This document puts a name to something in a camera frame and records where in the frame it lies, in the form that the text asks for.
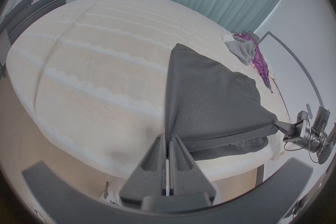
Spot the bed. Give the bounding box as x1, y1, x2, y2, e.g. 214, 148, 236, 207
6, 0, 324, 181

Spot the black chest of drawers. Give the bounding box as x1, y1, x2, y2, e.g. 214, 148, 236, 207
6, 0, 66, 40

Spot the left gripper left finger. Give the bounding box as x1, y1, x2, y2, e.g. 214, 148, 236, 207
119, 134, 167, 208

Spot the purple satin garment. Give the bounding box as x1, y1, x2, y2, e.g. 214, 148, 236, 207
234, 32, 271, 87

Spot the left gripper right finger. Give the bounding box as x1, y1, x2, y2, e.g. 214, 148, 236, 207
169, 136, 217, 201

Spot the black T-shirt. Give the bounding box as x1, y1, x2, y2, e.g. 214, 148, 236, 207
164, 43, 279, 162

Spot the grey bedside table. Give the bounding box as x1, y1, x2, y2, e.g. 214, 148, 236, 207
245, 30, 260, 41

